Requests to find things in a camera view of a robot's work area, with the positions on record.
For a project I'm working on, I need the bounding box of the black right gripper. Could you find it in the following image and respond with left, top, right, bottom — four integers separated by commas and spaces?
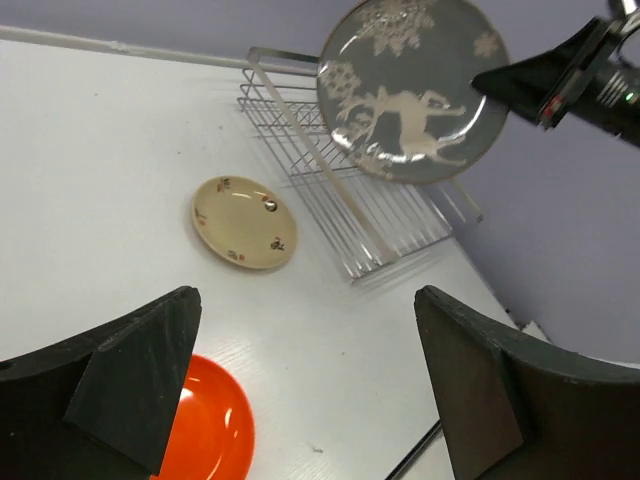
471, 1, 639, 147

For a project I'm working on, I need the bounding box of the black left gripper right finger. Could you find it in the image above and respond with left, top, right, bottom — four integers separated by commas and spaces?
414, 286, 639, 479

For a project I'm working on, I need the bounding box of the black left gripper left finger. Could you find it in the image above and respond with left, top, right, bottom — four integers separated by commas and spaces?
1, 286, 202, 479

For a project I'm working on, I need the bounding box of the grey deer plate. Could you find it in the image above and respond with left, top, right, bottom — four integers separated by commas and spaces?
317, 1, 510, 184

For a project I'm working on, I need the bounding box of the cream plate with prints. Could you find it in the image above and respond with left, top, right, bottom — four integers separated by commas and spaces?
191, 176, 298, 270

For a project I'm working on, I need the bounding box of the orange glossy plate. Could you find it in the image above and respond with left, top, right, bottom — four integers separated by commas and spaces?
155, 355, 255, 480

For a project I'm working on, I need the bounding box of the silver wire dish rack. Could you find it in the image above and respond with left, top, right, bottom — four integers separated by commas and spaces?
238, 47, 484, 280

